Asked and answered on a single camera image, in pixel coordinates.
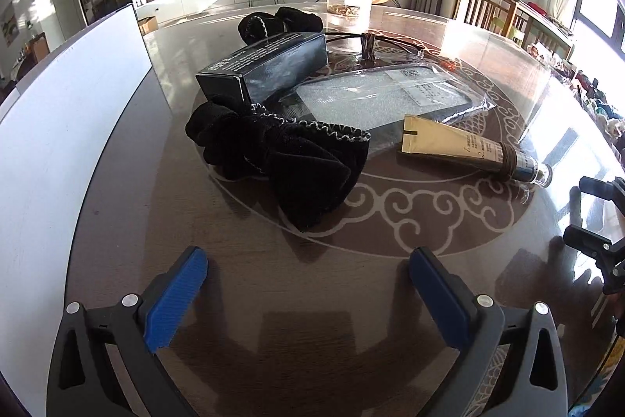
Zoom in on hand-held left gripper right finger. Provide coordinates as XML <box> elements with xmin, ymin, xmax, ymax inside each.
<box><xmin>409</xmin><ymin>247</ymin><xmax>570</xmax><ymax>417</ymax></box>

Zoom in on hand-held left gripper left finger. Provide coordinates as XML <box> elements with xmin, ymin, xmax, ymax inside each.
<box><xmin>46</xmin><ymin>246</ymin><xmax>210</xmax><ymax>417</ymax></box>

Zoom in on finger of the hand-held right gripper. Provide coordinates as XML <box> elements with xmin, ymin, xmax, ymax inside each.
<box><xmin>569</xmin><ymin>175</ymin><xmax>625</xmax><ymax>222</ymax></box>
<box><xmin>562</xmin><ymin>226</ymin><xmax>625</xmax><ymax>295</ymax></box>

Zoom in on brown hair tie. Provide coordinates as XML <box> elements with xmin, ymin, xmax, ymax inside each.
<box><xmin>360</xmin><ymin>32</ymin><xmax>377</xmax><ymax>63</ymax></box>
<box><xmin>498</xmin><ymin>143</ymin><xmax>521</xmax><ymax>178</ymax></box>

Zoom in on gold cosmetic tube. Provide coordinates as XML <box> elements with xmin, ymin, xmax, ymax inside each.
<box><xmin>398</xmin><ymin>114</ymin><xmax>552</xmax><ymax>190</ymax></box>

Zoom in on large black velvet hair bow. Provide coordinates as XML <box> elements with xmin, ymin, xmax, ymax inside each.
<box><xmin>186</xmin><ymin>101</ymin><xmax>372</xmax><ymax>232</ymax></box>

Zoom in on white board panel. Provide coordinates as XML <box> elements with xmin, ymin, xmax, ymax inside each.
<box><xmin>0</xmin><ymin>4</ymin><xmax>154</xmax><ymax>398</ymax></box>

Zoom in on phone case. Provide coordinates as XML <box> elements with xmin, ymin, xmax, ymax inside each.
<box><xmin>280</xmin><ymin>63</ymin><xmax>496</xmax><ymax>154</ymax></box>

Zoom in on glossy black carton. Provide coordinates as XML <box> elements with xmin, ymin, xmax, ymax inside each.
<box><xmin>195</xmin><ymin>32</ymin><xmax>328</xmax><ymax>105</ymax></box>

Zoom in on brown patterned glass desktop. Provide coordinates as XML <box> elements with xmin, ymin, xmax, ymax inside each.
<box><xmin>63</xmin><ymin>2</ymin><xmax>625</xmax><ymax>417</ymax></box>

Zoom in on pile of assorted clutter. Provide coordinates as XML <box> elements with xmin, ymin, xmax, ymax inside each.
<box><xmin>530</xmin><ymin>43</ymin><xmax>625</xmax><ymax>139</ymax></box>

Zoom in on wooden slatted chair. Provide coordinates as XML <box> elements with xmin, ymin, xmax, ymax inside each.
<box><xmin>456</xmin><ymin>0</ymin><xmax>518</xmax><ymax>32</ymax></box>
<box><xmin>508</xmin><ymin>2</ymin><xmax>574</xmax><ymax>61</ymax></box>

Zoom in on clear eyeglasses with black arms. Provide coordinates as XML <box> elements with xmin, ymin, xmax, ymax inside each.
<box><xmin>325</xmin><ymin>31</ymin><xmax>445</xmax><ymax>66</ymax></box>

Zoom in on brown hair tie on eyeglasses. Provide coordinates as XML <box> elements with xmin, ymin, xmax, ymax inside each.
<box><xmin>360</xmin><ymin>32</ymin><xmax>377</xmax><ymax>63</ymax></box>

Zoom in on framed wall picture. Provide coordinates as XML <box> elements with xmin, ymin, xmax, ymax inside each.
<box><xmin>0</xmin><ymin>2</ymin><xmax>20</xmax><ymax>47</ymax></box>

